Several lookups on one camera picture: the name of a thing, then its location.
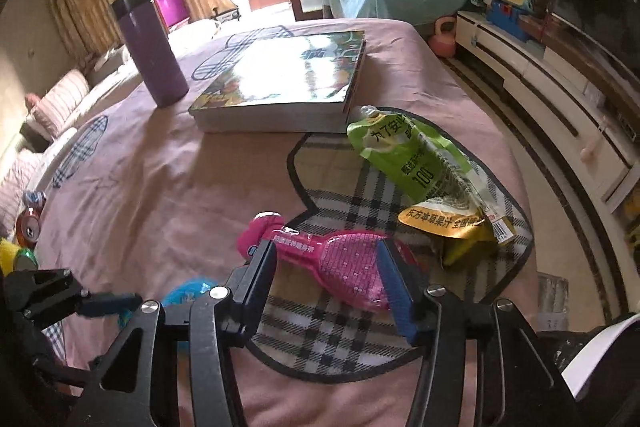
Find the green spout pouch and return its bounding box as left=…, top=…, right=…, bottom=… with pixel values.
left=346, top=104, right=501, bottom=208

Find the blue round packet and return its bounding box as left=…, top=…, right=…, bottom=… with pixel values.
left=117, top=277, right=224, bottom=354

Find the large glossy picture book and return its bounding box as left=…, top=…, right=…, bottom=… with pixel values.
left=188, top=29, right=367, bottom=135

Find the purple storage box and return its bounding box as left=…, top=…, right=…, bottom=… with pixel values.
left=154, top=0, right=194, bottom=30

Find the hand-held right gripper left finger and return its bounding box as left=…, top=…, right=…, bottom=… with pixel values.
left=65, top=239, right=278, bottom=427

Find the brown wooden television riser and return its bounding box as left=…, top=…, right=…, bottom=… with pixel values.
left=517, top=14, right=640, bottom=108

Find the striped pink pillow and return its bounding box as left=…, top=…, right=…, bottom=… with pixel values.
left=27, top=69, right=92, bottom=128
left=0, top=151, right=47, bottom=229

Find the pink blanket with plaid patches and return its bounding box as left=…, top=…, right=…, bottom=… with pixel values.
left=30, top=19, right=540, bottom=427

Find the purple thermos bottle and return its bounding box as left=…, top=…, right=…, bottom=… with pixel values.
left=110, top=0, right=191, bottom=109

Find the pink kettlebell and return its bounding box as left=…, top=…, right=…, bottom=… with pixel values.
left=432, top=17, right=457, bottom=58

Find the light sofa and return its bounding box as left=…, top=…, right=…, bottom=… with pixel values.
left=0, top=42, right=147, bottom=240

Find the white television cabinet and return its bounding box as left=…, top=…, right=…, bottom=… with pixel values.
left=455, top=9, right=640, bottom=218

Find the yellow drink pouch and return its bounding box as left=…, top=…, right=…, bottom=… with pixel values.
left=397, top=201, right=517, bottom=269

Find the pink hairbrush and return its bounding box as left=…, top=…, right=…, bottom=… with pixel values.
left=236, top=211, right=417, bottom=314

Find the yellow green round container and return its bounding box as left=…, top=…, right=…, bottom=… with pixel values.
left=0, top=237, right=39, bottom=276

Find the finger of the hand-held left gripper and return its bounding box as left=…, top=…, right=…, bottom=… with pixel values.
left=4, top=268, right=144, bottom=321

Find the red drink can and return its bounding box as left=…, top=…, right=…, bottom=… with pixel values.
left=15, top=191, right=49, bottom=251

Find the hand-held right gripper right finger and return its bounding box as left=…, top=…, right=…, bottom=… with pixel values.
left=376, top=239, right=576, bottom=427

